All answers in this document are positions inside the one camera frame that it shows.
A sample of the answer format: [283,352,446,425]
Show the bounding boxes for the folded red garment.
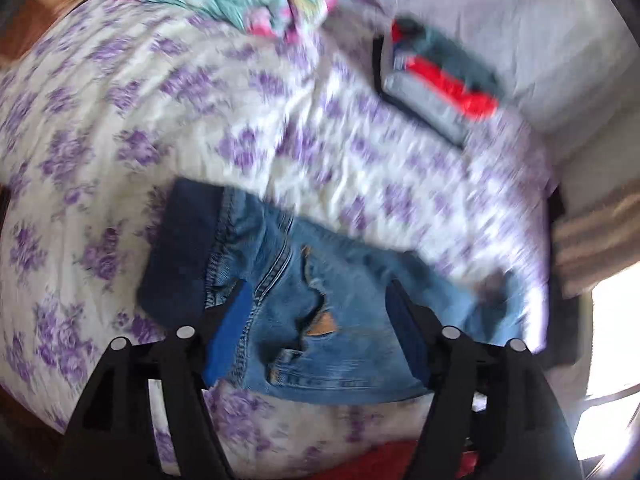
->
[391,21,501,122]

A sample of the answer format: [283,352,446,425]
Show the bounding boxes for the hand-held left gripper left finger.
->
[54,279,261,480]

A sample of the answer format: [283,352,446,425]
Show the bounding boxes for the purple floral bed sheet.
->
[0,0,556,480]

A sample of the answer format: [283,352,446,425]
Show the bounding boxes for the folded dark navy garment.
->
[372,35,466,152]

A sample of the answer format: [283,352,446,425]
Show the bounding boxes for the white lace pillow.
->
[345,0,640,135]

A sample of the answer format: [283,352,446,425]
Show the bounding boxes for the beige checked curtain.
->
[554,194,640,297]

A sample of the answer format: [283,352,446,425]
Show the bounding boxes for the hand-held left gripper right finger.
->
[386,279,585,480]

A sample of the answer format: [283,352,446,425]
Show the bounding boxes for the red cloth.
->
[309,439,482,480]

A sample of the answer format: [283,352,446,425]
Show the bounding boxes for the folded grey garment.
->
[382,71,472,147]

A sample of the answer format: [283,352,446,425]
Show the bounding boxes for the blue denim pants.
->
[138,178,527,406]

